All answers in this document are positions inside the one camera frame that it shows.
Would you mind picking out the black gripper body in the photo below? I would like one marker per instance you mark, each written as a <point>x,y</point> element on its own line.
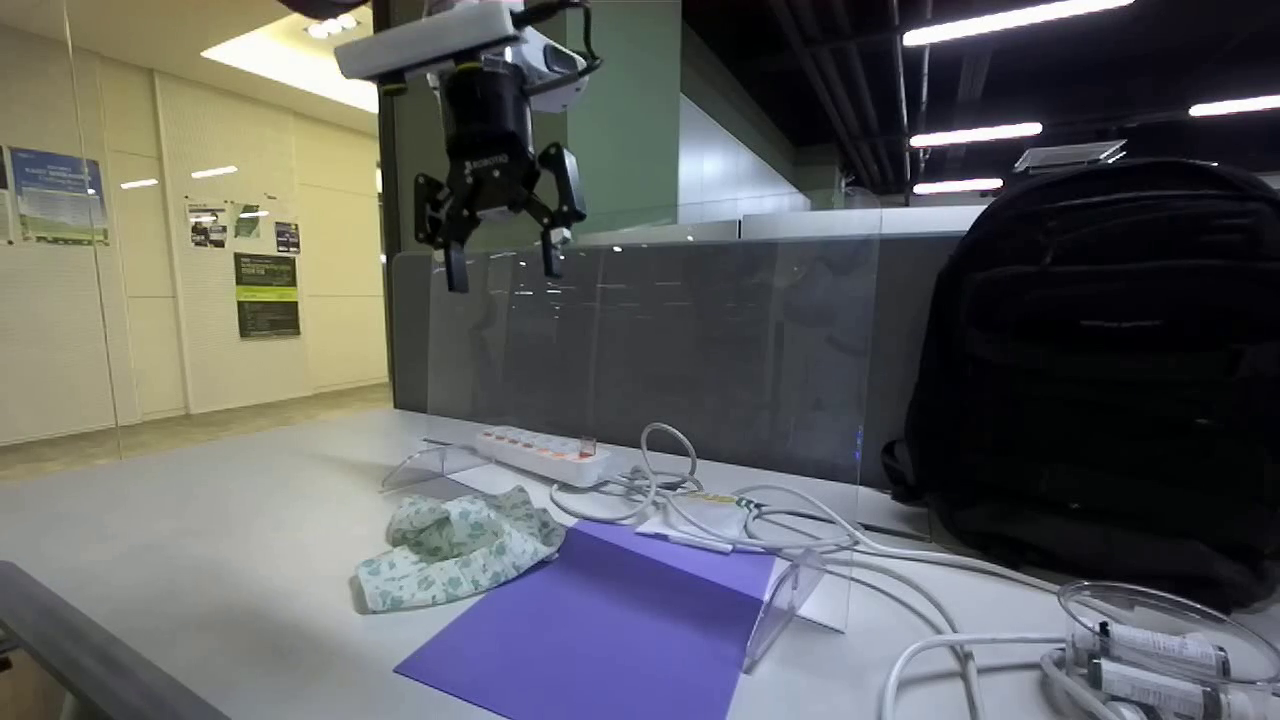
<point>480,122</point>

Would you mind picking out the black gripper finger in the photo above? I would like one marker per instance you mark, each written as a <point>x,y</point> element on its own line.
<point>558,185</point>
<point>437,205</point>

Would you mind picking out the green patterned white towel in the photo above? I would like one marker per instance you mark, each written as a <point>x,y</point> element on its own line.
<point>454,547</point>

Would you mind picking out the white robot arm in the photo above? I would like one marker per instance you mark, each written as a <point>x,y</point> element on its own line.
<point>424,32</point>

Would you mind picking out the green square column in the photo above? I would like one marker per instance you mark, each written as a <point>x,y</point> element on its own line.
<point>626,133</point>

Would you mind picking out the bright ceiling light panel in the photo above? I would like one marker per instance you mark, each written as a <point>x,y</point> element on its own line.
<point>304,61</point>

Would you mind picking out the white power strip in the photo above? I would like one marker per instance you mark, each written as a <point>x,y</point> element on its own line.
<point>547,456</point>

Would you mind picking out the grey desk partition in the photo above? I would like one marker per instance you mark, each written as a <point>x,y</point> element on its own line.
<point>932,304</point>

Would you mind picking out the fluorescent ceiling light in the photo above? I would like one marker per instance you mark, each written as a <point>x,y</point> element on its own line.
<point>1012,20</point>
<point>957,185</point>
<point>979,133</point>
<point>1236,106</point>

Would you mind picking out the purple paper sheet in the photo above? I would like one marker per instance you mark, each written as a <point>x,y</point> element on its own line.
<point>601,641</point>

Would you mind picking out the white plug adapter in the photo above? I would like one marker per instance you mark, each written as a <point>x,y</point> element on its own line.
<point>1163,691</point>
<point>1163,646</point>

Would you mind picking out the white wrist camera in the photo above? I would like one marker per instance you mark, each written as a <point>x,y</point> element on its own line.
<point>554,61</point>

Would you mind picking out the small wall photo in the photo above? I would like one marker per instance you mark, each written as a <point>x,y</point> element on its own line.
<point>205,226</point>
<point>284,238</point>
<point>248,223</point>

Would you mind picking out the dark green wall poster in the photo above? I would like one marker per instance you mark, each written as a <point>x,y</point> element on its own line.
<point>265,295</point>

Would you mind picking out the blue wall poster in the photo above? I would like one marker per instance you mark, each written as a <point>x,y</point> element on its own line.
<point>56,194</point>

